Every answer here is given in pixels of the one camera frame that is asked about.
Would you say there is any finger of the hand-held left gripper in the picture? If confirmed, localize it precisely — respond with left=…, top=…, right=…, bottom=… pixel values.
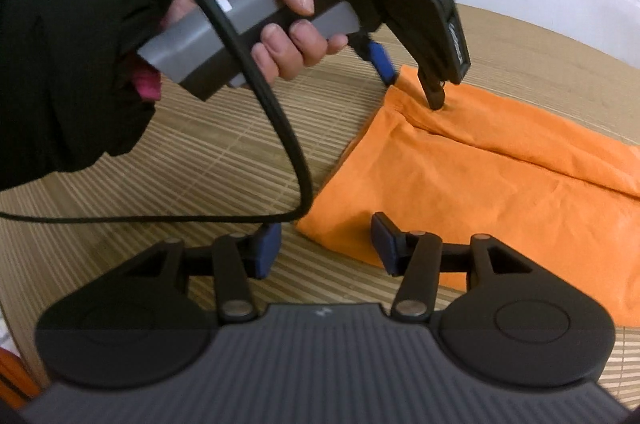
left=417, top=71, right=448, bottom=111
left=350, top=32, right=401, bottom=88

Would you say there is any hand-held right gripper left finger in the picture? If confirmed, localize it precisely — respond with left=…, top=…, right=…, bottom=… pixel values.
left=122, top=223, right=283, bottom=325

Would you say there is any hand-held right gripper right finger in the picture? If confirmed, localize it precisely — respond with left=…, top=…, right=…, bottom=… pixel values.
left=370, top=212, right=539, bottom=323

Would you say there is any orange printed t-shirt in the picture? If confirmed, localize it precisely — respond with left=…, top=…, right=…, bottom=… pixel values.
left=294, top=64, right=640, bottom=328

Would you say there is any orange object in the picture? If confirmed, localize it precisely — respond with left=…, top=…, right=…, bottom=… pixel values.
left=0, top=348, right=42, bottom=411

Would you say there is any black cable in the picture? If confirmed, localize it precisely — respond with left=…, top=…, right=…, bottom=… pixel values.
left=0, top=0, right=316, bottom=225

